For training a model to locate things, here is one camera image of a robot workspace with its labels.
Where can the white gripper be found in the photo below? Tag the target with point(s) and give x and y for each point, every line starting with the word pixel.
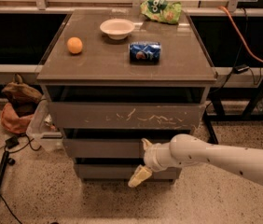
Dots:
pixel 151 157

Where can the grey drawer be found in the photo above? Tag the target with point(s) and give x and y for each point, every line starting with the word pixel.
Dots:
pixel 97 171
pixel 100 148
pixel 125 116

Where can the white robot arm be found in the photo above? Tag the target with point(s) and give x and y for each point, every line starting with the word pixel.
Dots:
pixel 184 149

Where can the grey bottom drawer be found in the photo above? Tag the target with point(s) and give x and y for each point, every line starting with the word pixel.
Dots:
pixel 97 171

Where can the grey drawer cabinet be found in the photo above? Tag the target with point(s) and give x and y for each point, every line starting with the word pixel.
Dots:
pixel 104 73

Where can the grey top drawer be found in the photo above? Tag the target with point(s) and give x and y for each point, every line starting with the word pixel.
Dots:
pixel 125 116

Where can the clear plastic bin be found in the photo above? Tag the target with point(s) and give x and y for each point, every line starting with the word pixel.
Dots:
pixel 42 130

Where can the blue pepsi can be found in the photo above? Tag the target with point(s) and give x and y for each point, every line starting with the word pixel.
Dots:
pixel 145 51

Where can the white bowl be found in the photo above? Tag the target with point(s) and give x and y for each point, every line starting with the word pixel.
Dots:
pixel 117 29

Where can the black power brick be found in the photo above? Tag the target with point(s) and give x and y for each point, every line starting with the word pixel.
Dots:
pixel 240 69

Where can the black power adapter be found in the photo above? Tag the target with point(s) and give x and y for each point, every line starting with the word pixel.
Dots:
pixel 12 142

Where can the orange fruit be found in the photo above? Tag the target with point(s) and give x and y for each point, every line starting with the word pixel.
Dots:
pixel 74 45

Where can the orange cloth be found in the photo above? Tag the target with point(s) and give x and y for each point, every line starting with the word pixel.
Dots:
pixel 12 122

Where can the green chip bag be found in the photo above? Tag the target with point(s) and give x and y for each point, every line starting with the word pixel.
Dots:
pixel 161 11

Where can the black table frame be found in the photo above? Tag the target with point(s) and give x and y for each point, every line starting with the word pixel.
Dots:
pixel 252 112

